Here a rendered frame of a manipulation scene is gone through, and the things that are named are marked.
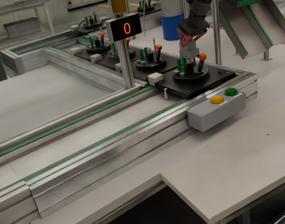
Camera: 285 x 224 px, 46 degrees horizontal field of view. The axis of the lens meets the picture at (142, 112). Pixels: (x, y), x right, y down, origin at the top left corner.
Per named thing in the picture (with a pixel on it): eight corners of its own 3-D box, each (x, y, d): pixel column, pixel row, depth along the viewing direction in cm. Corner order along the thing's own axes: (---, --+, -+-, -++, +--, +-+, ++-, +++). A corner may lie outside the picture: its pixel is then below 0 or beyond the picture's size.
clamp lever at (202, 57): (202, 72, 127) (206, 55, 121) (199, 74, 126) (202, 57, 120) (196, 67, 129) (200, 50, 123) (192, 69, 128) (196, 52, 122)
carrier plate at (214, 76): (235, 77, 129) (235, 71, 128) (189, 100, 118) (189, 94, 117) (192, 66, 148) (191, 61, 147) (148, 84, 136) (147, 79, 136)
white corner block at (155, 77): (164, 83, 135) (162, 74, 133) (155, 87, 133) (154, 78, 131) (157, 81, 139) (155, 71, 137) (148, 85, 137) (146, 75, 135)
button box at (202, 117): (246, 107, 117) (246, 91, 114) (202, 133, 107) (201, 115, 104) (230, 102, 122) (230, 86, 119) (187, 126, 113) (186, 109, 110)
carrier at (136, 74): (190, 65, 149) (186, 37, 143) (146, 84, 138) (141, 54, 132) (156, 56, 167) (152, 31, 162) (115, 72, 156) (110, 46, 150)
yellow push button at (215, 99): (225, 102, 112) (225, 97, 111) (217, 106, 110) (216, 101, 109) (216, 99, 115) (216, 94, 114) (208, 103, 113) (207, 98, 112)
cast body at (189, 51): (200, 55, 126) (197, 37, 123) (191, 59, 124) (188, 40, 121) (185, 54, 133) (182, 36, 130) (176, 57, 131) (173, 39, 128)
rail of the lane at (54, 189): (257, 97, 131) (257, 71, 126) (42, 219, 90) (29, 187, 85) (246, 94, 135) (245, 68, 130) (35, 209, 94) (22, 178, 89)
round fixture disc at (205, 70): (216, 74, 130) (216, 69, 129) (189, 86, 123) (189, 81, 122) (191, 67, 141) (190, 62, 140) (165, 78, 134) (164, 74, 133)
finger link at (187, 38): (171, 42, 126) (178, 22, 118) (186, 37, 129) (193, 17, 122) (182, 54, 123) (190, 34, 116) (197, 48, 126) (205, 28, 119)
